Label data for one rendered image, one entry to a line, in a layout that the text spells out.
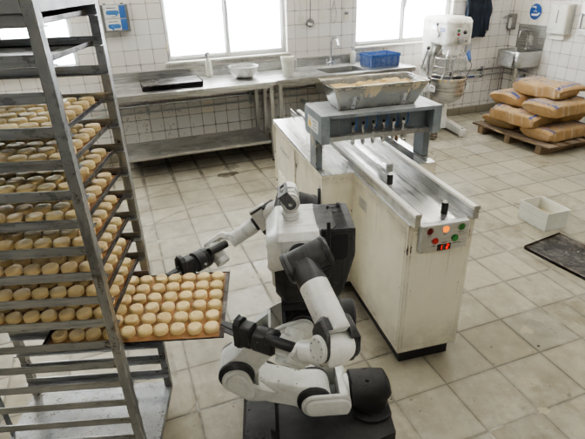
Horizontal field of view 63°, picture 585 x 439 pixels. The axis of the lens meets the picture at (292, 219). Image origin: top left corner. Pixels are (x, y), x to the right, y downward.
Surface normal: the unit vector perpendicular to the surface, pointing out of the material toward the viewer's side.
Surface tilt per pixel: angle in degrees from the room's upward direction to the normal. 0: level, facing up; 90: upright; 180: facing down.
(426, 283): 90
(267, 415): 0
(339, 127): 90
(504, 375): 0
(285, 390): 90
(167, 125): 90
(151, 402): 0
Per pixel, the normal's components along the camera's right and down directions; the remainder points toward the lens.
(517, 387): -0.03, -0.89
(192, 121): 0.35, 0.42
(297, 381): 0.29, -0.86
